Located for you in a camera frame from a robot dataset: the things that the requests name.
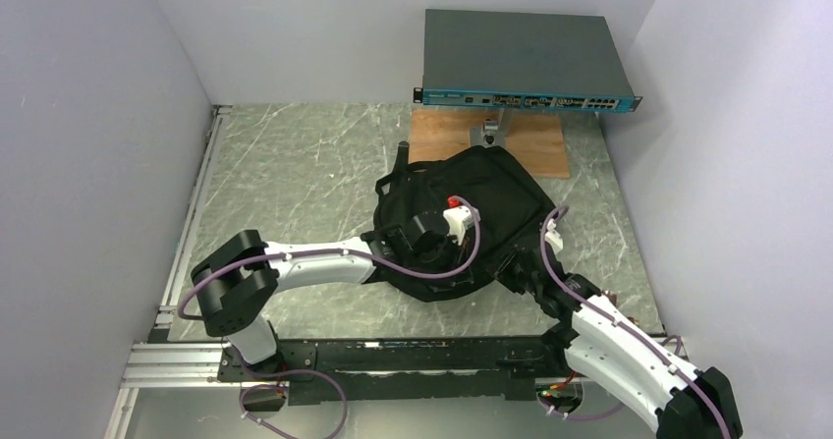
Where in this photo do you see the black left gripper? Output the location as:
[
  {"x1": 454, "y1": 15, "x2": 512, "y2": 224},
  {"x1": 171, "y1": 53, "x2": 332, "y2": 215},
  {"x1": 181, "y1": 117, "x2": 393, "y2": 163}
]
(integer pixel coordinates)
[{"x1": 407, "y1": 230, "x2": 472, "y2": 286}]

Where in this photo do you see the black student backpack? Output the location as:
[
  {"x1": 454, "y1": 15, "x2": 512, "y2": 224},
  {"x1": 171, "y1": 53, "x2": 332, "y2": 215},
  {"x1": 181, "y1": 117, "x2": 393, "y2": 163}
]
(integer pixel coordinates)
[{"x1": 361, "y1": 144, "x2": 558, "y2": 303}]

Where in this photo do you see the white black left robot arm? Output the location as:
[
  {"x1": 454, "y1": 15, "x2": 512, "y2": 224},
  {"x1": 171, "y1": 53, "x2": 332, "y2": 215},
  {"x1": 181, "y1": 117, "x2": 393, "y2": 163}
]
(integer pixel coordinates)
[{"x1": 178, "y1": 205, "x2": 482, "y2": 380}]

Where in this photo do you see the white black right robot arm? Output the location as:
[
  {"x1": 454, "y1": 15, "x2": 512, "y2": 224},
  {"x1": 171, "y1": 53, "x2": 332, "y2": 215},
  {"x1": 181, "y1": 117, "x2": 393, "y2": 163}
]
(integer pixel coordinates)
[{"x1": 495, "y1": 247, "x2": 744, "y2": 438}]

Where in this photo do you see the wooden base board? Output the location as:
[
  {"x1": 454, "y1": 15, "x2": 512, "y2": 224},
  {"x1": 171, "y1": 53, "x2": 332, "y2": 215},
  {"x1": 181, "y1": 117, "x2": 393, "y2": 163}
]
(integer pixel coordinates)
[{"x1": 409, "y1": 109, "x2": 570, "y2": 180}]

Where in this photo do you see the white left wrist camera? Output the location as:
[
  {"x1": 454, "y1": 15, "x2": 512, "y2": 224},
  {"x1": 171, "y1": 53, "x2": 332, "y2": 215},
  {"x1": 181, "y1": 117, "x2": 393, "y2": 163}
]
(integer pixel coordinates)
[{"x1": 442, "y1": 195, "x2": 480, "y2": 246}]

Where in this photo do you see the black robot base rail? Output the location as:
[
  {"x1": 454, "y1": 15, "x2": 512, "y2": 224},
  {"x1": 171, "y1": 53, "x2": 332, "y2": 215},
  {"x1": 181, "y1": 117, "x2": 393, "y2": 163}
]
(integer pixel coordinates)
[{"x1": 216, "y1": 336, "x2": 571, "y2": 406}]

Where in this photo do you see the grey metal stand bracket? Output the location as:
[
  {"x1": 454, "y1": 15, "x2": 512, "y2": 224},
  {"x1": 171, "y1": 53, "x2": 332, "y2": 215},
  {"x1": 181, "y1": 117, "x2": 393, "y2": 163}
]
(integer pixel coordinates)
[{"x1": 470, "y1": 109, "x2": 515, "y2": 147}]

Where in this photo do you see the teal network switch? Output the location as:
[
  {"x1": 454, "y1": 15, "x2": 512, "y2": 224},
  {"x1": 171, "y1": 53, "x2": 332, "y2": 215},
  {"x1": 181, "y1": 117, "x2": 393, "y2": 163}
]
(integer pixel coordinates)
[{"x1": 413, "y1": 9, "x2": 642, "y2": 113}]

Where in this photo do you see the aluminium frame rail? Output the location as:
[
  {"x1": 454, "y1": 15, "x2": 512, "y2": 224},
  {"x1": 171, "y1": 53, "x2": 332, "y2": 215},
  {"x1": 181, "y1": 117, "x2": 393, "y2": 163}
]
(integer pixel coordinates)
[{"x1": 103, "y1": 105, "x2": 232, "y2": 438}]

